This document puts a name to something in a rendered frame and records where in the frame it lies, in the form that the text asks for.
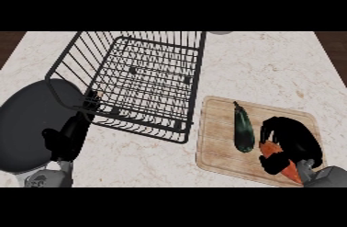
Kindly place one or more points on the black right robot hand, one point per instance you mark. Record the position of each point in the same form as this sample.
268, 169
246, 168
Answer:
296, 141

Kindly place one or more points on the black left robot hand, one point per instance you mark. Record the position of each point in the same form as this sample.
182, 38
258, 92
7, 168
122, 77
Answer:
73, 135

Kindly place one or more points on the orange sweet potato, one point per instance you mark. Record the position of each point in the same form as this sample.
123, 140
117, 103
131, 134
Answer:
271, 149

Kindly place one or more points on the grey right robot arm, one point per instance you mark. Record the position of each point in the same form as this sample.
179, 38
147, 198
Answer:
323, 175

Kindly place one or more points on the wooden cutting board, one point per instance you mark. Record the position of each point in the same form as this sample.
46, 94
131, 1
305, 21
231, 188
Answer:
218, 145

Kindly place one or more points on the dark grey round plate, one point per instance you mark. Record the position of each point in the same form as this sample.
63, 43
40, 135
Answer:
32, 126

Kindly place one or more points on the dark green eggplant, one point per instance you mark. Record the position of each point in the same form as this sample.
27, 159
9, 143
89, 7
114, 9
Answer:
244, 129

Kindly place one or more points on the pale grey round object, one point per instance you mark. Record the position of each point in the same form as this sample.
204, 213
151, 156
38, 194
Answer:
221, 32

